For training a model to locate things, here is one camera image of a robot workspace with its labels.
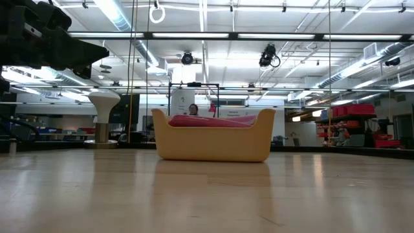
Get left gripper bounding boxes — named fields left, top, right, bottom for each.
left=0, top=0, right=109, bottom=80

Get black monitor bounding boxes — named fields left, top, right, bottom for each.
left=108, top=93, right=140, bottom=124

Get yellow plastic bin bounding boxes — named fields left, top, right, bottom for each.
left=151, top=108, right=277, bottom=163

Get red storage bins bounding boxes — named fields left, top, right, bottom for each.
left=331, top=103, right=376, bottom=118

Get white cable loop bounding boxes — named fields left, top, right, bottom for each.
left=149, top=5, right=166, bottom=24

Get round overhead camera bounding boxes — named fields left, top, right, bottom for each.
left=180, top=51, right=194, bottom=66

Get background black rig frame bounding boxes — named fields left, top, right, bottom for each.
left=167, top=82, right=221, bottom=117

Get black aluminium rig frame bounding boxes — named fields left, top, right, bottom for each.
left=0, top=30, right=414, bottom=159

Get black ceiling camera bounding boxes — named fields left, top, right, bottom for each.
left=258, top=43, right=281, bottom=69

